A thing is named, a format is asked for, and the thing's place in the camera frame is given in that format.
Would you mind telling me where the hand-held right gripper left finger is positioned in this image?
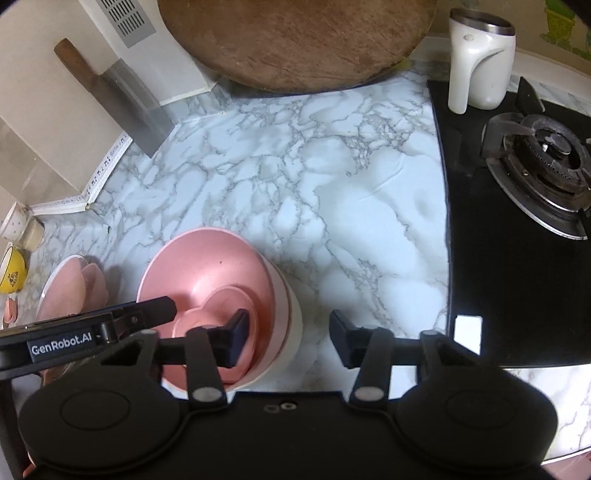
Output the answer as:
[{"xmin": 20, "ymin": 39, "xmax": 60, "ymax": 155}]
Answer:
[{"xmin": 99, "ymin": 308, "xmax": 251, "ymax": 408}]

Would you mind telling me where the pink bear-shaped plate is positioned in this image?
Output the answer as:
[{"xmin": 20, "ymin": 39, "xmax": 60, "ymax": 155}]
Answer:
[{"xmin": 44, "ymin": 258, "xmax": 110, "ymax": 324}]

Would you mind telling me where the grey vent grille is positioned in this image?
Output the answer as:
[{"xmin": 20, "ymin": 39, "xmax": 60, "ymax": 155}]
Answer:
[{"xmin": 95, "ymin": 0, "xmax": 156, "ymax": 48}]

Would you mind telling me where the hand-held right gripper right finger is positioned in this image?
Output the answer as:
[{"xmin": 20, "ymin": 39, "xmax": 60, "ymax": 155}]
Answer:
[{"xmin": 329, "ymin": 310, "xmax": 481, "ymax": 408}]

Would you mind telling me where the cleaver with wooden handle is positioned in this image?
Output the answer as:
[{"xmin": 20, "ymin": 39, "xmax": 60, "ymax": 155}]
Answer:
[{"xmin": 54, "ymin": 38, "xmax": 174, "ymax": 158}]

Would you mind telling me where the small cream jar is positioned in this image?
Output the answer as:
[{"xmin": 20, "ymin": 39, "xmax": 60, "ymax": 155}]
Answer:
[{"xmin": 21, "ymin": 219, "xmax": 45, "ymax": 252}]

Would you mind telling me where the yellow printed cup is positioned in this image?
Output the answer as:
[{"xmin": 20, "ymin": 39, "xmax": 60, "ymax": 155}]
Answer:
[{"xmin": 0, "ymin": 247, "xmax": 28, "ymax": 294}]

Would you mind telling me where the white dotted cup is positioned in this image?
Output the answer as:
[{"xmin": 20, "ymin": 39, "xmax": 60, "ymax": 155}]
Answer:
[{"xmin": 0, "ymin": 202, "xmax": 31, "ymax": 241}]

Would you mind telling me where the black glass stove top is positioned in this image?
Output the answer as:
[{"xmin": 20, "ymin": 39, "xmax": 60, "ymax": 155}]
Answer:
[{"xmin": 427, "ymin": 76, "xmax": 591, "ymax": 370}]

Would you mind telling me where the pink heart-shaped dish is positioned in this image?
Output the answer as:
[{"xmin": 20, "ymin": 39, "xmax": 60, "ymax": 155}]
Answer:
[{"xmin": 172, "ymin": 286, "xmax": 259, "ymax": 384}]

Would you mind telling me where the green plant wall sticker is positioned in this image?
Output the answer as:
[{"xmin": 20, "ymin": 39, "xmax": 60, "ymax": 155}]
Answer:
[{"xmin": 540, "ymin": 0, "xmax": 583, "ymax": 51}]

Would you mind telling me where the pink bowl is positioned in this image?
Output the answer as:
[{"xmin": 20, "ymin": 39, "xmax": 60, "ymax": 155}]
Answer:
[{"xmin": 137, "ymin": 227, "xmax": 274, "ymax": 385}]

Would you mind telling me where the round wooden cutting board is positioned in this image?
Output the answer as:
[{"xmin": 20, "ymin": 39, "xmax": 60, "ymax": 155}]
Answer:
[{"xmin": 157, "ymin": 0, "xmax": 438, "ymax": 95}]

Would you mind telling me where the white mug with steel rim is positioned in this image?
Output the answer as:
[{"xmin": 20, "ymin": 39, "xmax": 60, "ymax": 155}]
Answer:
[{"xmin": 449, "ymin": 8, "xmax": 516, "ymax": 115}]

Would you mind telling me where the gas stove burner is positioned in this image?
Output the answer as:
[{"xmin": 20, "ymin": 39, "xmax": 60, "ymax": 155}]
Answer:
[{"xmin": 480, "ymin": 113, "xmax": 591, "ymax": 241}]

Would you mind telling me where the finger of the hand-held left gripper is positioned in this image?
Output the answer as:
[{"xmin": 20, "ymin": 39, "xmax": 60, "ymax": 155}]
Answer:
[{"xmin": 113, "ymin": 296, "xmax": 177, "ymax": 334}]

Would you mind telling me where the cream bowl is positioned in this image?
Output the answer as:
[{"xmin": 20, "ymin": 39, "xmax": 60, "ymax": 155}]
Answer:
[{"xmin": 161, "ymin": 270, "xmax": 304, "ymax": 394}]

